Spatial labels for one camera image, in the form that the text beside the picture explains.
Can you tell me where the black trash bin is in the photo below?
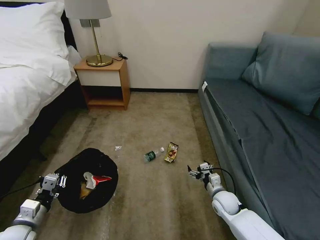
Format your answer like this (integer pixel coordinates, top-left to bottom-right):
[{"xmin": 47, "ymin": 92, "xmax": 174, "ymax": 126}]
[{"xmin": 53, "ymin": 148, "xmax": 119, "ymax": 214}]

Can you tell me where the orange brown snack bag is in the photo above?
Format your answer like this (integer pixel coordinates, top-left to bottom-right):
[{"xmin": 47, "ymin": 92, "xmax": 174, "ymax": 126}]
[{"xmin": 79, "ymin": 183, "xmax": 95, "ymax": 200}]

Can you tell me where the crumpled white paper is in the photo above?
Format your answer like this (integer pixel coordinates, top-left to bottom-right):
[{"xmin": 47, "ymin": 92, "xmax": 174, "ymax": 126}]
[{"xmin": 83, "ymin": 172, "xmax": 97, "ymax": 190}]

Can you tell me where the brown yellow snack wrapper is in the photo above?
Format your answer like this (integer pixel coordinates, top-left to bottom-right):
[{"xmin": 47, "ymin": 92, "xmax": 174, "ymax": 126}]
[{"xmin": 164, "ymin": 142, "xmax": 180, "ymax": 163}]

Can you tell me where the red and white wrapper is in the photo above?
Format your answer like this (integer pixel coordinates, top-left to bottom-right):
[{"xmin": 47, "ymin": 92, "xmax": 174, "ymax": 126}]
[{"xmin": 92, "ymin": 175, "xmax": 112, "ymax": 185}]

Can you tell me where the clear plastic water bottle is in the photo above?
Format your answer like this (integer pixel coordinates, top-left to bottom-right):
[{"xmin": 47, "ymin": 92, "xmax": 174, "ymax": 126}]
[{"xmin": 143, "ymin": 147, "xmax": 165, "ymax": 163}]

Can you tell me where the blue grey sofa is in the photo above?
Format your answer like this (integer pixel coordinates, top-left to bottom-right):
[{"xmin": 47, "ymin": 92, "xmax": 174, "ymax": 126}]
[{"xmin": 197, "ymin": 31, "xmax": 320, "ymax": 240}]

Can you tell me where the white duvet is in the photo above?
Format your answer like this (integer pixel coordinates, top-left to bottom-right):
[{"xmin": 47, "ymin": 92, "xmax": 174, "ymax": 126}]
[{"xmin": 0, "ymin": 55, "xmax": 78, "ymax": 161}]

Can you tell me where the black baseboard strip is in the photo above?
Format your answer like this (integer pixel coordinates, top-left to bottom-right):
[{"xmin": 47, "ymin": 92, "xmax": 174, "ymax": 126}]
[{"xmin": 130, "ymin": 88, "xmax": 201, "ymax": 92}]

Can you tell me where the wooden nightstand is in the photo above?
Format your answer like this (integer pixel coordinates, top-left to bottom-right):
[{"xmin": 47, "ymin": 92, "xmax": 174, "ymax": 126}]
[{"xmin": 73, "ymin": 57, "xmax": 131, "ymax": 111}]

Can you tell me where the blue grey sofa cushion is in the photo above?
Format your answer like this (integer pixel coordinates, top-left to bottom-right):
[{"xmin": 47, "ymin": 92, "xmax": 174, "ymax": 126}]
[{"xmin": 241, "ymin": 31, "xmax": 320, "ymax": 116}]

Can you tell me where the small white pillow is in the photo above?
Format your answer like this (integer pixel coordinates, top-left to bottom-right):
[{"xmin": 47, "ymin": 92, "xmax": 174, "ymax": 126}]
[{"xmin": 66, "ymin": 45, "xmax": 82, "ymax": 62}]

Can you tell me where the brass table lamp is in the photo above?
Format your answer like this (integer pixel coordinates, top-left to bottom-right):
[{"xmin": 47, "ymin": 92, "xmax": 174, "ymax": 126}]
[{"xmin": 64, "ymin": 0, "xmax": 114, "ymax": 67}]

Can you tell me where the dark headboard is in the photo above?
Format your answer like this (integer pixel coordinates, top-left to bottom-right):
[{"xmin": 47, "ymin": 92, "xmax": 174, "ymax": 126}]
[{"xmin": 60, "ymin": 9, "xmax": 78, "ymax": 52}]

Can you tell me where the large white pillow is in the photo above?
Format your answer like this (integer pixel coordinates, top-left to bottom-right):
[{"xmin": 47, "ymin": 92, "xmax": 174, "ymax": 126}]
[{"xmin": 0, "ymin": 2, "xmax": 72, "ymax": 70}]

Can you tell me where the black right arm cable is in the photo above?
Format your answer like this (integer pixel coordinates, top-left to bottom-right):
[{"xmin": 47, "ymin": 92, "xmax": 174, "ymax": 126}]
[{"xmin": 210, "ymin": 168, "xmax": 243, "ymax": 210}]

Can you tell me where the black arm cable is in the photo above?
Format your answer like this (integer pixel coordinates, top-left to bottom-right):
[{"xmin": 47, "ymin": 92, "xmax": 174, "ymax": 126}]
[
  {"xmin": 210, "ymin": 168, "xmax": 243, "ymax": 210},
  {"xmin": 0, "ymin": 176, "xmax": 42, "ymax": 200}
]

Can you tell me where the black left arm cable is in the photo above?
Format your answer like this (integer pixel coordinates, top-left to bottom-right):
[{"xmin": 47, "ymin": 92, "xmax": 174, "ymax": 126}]
[{"xmin": 0, "ymin": 176, "xmax": 42, "ymax": 200}]

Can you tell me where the black bed frame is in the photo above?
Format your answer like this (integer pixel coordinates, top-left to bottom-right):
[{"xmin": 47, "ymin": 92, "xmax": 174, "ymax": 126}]
[{"xmin": 0, "ymin": 79, "xmax": 90, "ymax": 201}]

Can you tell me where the black lamp cable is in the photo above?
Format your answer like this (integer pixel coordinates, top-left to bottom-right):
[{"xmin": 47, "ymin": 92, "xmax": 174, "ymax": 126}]
[{"xmin": 112, "ymin": 52, "xmax": 129, "ymax": 62}]

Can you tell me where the silver wall switch plate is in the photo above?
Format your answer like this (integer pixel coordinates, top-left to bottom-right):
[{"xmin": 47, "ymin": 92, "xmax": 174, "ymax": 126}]
[{"xmin": 80, "ymin": 19, "xmax": 101, "ymax": 28}]

